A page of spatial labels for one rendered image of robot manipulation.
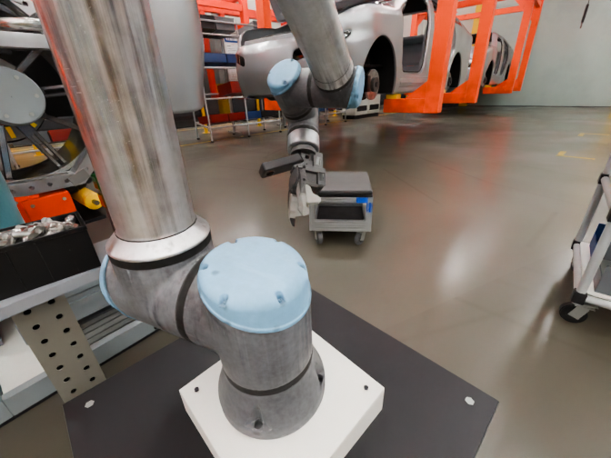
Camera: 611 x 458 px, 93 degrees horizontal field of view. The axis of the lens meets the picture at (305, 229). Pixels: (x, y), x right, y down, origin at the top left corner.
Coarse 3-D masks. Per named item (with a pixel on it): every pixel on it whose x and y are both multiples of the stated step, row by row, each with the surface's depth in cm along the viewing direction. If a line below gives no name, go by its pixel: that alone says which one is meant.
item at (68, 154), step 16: (0, 16) 86; (16, 16) 83; (48, 96) 93; (0, 128) 87; (32, 128) 92; (0, 144) 88; (48, 144) 96; (64, 144) 115; (80, 144) 105; (48, 160) 110; (64, 160) 100; (16, 176) 95; (32, 176) 95
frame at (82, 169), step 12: (0, 0) 77; (12, 0) 76; (24, 0) 78; (24, 12) 78; (84, 156) 97; (72, 168) 98; (84, 168) 100; (24, 180) 89; (36, 180) 88; (48, 180) 91; (60, 180) 93; (72, 180) 95; (84, 180) 97; (12, 192) 88; (24, 192) 87; (36, 192) 89
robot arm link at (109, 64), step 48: (48, 0) 28; (96, 0) 28; (144, 0) 32; (96, 48) 30; (144, 48) 33; (96, 96) 32; (144, 96) 34; (96, 144) 34; (144, 144) 35; (144, 192) 37; (144, 240) 40; (192, 240) 43; (144, 288) 42
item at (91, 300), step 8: (88, 288) 114; (96, 288) 116; (72, 296) 110; (80, 296) 112; (88, 296) 109; (96, 296) 112; (104, 296) 114; (72, 304) 106; (80, 304) 108; (88, 304) 110; (96, 304) 112; (104, 304) 114; (80, 312) 109; (88, 312) 111; (16, 328) 95
